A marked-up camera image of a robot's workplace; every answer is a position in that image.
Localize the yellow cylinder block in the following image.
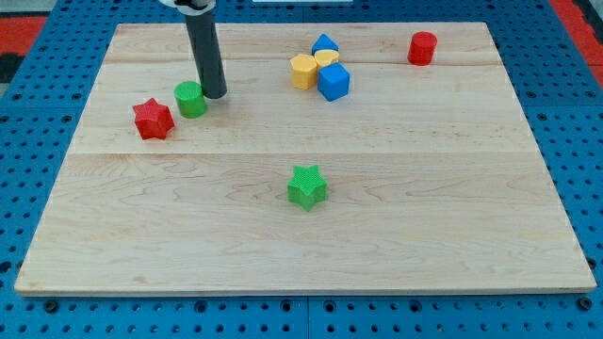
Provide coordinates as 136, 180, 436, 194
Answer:
313, 49, 339, 69

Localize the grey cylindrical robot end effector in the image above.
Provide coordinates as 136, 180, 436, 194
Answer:
186, 11, 227, 99

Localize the green cylinder block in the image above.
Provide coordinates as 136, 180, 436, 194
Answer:
173, 81, 206, 119

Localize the blue cube block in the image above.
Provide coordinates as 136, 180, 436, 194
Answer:
318, 62, 350, 102

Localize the yellow hexagon block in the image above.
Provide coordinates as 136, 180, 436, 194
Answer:
289, 54, 318, 89

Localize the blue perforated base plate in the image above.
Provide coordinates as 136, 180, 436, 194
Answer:
1, 1, 602, 338

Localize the green star block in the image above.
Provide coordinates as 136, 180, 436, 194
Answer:
287, 165, 328, 212

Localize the blue triangle block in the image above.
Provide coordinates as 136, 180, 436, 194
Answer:
311, 33, 339, 55

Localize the red cylinder block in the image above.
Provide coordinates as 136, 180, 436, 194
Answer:
407, 31, 437, 66

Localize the red star block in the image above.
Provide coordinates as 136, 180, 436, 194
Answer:
133, 98, 174, 140

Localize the wooden board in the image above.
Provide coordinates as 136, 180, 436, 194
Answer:
14, 22, 596, 297

